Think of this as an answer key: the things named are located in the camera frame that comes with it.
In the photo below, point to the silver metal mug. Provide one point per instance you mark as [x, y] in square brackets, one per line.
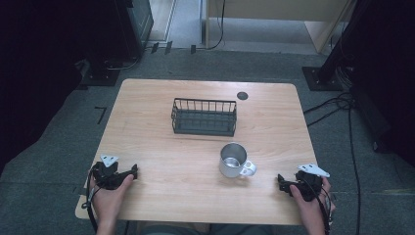
[232, 161]

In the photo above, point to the person's left hand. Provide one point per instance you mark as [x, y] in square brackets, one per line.
[106, 202]

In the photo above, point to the black metal stand with base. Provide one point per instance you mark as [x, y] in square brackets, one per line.
[326, 70]

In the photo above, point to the black cabinet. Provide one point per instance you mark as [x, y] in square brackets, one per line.
[137, 26]

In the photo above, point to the round dark table grommet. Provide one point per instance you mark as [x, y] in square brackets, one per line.
[242, 95]

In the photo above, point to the person's right hand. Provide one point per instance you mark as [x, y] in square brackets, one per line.
[311, 210]

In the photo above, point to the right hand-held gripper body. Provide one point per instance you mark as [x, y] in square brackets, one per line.
[310, 186]

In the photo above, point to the black stand with flat base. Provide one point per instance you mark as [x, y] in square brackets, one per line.
[101, 76]

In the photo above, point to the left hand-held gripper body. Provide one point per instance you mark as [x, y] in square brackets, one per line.
[106, 174]

